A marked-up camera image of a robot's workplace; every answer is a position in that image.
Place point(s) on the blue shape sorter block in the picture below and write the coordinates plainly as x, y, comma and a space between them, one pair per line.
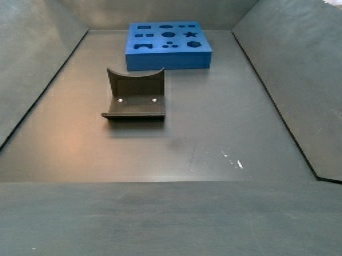
170, 45

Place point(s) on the black curved holder bracket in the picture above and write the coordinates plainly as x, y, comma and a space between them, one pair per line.
138, 96

